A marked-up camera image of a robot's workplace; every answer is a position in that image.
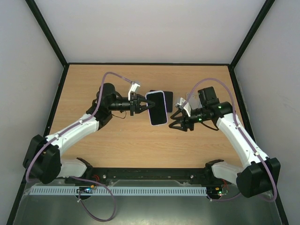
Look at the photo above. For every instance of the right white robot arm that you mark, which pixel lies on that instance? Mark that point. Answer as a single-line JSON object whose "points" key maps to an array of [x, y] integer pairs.
{"points": [[259, 173]]}

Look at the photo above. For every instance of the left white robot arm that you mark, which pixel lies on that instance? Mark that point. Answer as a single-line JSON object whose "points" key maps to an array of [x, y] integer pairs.
{"points": [[43, 159]]}

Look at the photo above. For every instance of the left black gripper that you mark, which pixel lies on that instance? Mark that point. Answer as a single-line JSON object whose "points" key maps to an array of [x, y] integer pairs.
{"points": [[133, 103]]}

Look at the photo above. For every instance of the white slotted cable duct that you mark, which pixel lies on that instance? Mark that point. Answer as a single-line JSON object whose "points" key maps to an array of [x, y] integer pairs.
{"points": [[122, 191]]}

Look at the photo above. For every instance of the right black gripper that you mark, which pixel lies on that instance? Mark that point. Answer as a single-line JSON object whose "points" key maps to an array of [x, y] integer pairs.
{"points": [[186, 119]]}

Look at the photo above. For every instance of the beige phone case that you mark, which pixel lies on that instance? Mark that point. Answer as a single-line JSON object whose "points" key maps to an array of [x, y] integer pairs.
{"points": [[192, 101]]}

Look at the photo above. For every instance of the right controller board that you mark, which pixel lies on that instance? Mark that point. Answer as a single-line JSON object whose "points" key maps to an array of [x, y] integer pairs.
{"points": [[219, 191]]}

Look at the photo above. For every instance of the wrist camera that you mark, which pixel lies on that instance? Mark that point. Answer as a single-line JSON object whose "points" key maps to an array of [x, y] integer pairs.
{"points": [[184, 105], [133, 89]]}

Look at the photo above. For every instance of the left controller board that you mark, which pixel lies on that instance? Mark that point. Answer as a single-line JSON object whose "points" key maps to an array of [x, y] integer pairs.
{"points": [[86, 190]]}

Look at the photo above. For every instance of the black mounting rail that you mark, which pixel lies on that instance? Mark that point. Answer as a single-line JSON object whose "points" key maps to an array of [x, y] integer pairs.
{"points": [[194, 176]]}

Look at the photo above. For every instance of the black aluminium frame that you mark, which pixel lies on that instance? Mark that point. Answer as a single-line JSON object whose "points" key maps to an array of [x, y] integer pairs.
{"points": [[241, 102]]}

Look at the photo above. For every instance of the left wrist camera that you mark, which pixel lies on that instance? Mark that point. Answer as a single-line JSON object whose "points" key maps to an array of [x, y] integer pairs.
{"points": [[133, 89]]}

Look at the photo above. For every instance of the controller board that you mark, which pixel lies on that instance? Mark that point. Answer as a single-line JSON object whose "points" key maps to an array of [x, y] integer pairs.
{"points": [[86, 190], [219, 191]]}

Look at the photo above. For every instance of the lilac phone case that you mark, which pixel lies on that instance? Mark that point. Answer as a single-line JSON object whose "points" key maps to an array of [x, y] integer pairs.
{"points": [[157, 109]]}

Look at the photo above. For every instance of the dark blue phone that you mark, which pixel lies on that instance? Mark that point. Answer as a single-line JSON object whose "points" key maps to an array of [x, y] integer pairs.
{"points": [[169, 101]]}

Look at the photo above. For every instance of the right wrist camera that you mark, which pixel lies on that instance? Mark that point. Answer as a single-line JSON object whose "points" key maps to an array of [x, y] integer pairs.
{"points": [[184, 105]]}

